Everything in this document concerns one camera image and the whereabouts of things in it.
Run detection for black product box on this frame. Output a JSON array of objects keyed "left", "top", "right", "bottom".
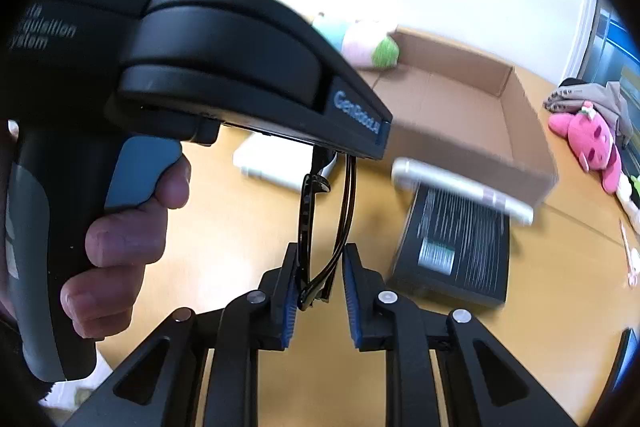
[{"left": 387, "top": 185, "right": 510, "bottom": 309}]

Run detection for black sunglasses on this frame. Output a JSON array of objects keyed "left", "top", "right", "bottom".
[{"left": 295, "top": 145, "right": 357, "bottom": 311}]

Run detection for white phone case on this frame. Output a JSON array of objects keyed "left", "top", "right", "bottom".
[{"left": 392, "top": 157, "right": 534, "bottom": 227}]

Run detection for teal pink plush pig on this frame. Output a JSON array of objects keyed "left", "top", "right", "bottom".
[{"left": 311, "top": 13, "right": 400, "bottom": 69}]

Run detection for person left hand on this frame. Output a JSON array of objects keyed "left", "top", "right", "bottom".
[{"left": 60, "top": 156, "right": 192, "bottom": 340}]

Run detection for white panda plush toy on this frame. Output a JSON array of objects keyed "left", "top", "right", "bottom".
[{"left": 616, "top": 173, "right": 640, "bottom": 234}]

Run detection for pink plush toy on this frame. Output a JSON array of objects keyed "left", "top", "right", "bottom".
[{"left": 548, "top": 101, "right": 622, "bottom": 194}]

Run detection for brown cardboard box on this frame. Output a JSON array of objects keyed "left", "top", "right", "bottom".
[{"left": 363, "top": 28, "right": 558, "bottom": 207}]

